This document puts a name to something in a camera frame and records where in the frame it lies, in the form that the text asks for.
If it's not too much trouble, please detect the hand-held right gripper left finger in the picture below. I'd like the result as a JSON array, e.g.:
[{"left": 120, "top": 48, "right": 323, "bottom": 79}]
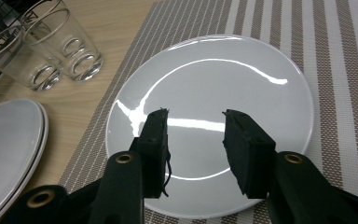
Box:
[{"left": 135, "top": 107, "right": 172, "bottom": 200}]

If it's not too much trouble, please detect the white round plate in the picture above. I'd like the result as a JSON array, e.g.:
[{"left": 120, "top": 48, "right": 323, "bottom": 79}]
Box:
[
  {"left": 104, "top": 35, "right": 315, "bottom": 219},
  {"left": 0, "top": 98, "right": 46, "bottom": 224},
  {"left": 0, "top": 104, "right": 49, "bottom": 224}
]

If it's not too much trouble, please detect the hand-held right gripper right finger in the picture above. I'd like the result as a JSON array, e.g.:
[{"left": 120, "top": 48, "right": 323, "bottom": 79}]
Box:
[{"left": 222, "top": 109, "right": 277, "bottom": 200}]

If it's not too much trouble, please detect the striped grey white placemat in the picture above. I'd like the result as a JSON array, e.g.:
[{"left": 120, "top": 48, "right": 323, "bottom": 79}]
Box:
[{"left": 58, "top": 0, "right": 358, "bottom": 224}]

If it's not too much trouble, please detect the clear drinking glass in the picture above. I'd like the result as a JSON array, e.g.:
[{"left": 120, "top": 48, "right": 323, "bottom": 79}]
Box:
[
  {"left": 0, "top": 24, "right": 63, "bottom": 91},
  {"left": 20, "top": 0, "right": 87, "bottom": 60},
  {"left": 22, "top": 7, "right": 104, "bottom": 82}
]

